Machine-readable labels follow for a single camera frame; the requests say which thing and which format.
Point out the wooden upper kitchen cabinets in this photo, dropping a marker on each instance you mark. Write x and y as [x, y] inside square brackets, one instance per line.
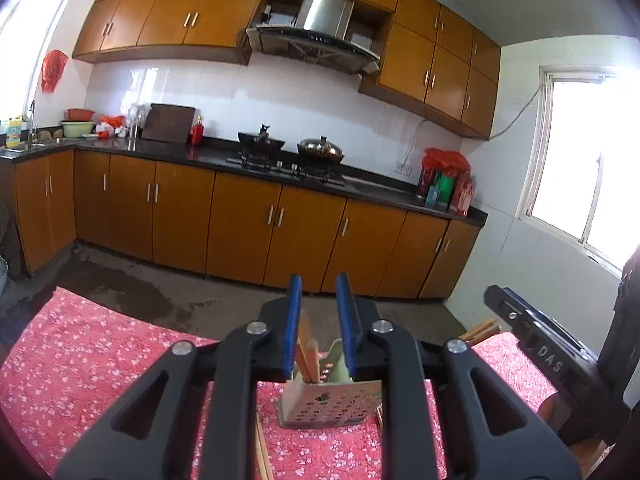
[165, 20]

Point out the black gas stove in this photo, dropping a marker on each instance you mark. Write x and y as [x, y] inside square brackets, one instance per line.
[285, 170]

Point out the red plastic basin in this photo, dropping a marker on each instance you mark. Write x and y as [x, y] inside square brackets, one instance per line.
[80, 114]

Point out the window beside sink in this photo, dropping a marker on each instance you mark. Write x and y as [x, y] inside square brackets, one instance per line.
[30, 50]

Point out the red floral tablecloth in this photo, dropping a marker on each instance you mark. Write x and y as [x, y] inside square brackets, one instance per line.
[75, 360]

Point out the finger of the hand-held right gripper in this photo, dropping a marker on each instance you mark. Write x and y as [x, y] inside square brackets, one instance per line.
[542, 355]
[525, 305]

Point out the black kitchen countertop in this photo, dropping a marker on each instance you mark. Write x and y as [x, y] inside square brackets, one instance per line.
[210, 152]

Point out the white wall socket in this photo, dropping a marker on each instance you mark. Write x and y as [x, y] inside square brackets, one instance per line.
[403, 168]

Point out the green container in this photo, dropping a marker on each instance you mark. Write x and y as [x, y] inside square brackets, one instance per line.
[446, 187]

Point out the red plastic bag over bottles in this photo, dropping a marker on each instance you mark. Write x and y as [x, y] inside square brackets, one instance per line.
[447, 159]

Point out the perforated beige utensil holder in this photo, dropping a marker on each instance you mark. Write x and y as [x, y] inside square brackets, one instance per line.
[330, 402]

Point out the black wok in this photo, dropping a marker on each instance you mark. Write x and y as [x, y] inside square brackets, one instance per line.
[260, 140]

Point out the tall red bottle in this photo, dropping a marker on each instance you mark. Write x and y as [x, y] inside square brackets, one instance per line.
[462, 195]

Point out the dark red bottle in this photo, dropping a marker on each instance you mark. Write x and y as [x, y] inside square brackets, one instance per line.
[425, 180]

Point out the dark wooden cutting board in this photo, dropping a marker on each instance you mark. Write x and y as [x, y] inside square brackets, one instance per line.
[167, 122]

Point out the red plastic bag on hook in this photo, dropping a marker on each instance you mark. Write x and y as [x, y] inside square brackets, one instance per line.
[54, 70]

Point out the wooden lower kitchen cabinets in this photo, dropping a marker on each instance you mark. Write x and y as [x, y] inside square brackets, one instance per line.
[240, 230]

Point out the red and white plastic bag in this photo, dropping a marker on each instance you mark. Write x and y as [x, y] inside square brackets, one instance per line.
[111, 126]

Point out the steel range hood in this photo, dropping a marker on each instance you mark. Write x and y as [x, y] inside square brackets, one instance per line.
[325, 15]

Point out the yellow detergent bottle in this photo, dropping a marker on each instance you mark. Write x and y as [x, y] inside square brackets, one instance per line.
[15, 132]

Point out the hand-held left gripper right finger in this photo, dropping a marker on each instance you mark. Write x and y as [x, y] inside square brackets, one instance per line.
[347, 320]

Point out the green plastic basin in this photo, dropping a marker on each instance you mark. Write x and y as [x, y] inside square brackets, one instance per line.
[77, 129]

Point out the large white-framed window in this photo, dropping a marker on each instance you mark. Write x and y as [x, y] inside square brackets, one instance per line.
[585, 160]

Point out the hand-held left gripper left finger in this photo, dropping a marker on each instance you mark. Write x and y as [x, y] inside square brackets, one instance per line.
[292, 320]

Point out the metal sink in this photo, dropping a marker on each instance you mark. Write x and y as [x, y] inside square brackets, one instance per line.
[35, 146]

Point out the metal pot with lid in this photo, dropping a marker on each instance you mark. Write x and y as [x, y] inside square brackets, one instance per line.
[321, 150]

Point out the wooden kitchen cabinets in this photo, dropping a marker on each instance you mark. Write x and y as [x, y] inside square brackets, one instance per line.
[165, 20]
[240, 230]

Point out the metal faucet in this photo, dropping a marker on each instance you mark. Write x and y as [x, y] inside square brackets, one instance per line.
[32, 120]

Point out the small red bottle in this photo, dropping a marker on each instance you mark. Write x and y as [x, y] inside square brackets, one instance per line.
[197, 132]

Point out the small blue box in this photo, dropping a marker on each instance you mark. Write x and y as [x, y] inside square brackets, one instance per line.
[432, 196]

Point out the bundle of wooden chopsticks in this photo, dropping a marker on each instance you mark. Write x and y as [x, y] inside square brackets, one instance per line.
[380, 417]
[262, 452]

